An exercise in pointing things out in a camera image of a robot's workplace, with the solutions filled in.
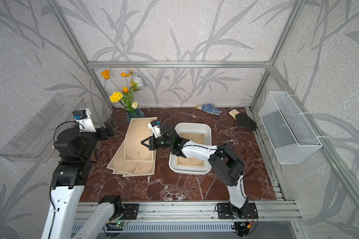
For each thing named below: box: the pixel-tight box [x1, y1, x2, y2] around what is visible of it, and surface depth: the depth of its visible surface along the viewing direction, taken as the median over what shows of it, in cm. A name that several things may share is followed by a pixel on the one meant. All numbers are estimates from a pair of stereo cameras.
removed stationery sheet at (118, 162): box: [106, 139, 141, 175], surface depth 91 cm
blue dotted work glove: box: [195, 103, 223, 116], surface depth 122 cm
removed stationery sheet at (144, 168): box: [122, 152, 157, 178], surface depth 89 cm
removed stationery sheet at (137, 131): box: [124, 116, 158, 163], surface depth 82 cm
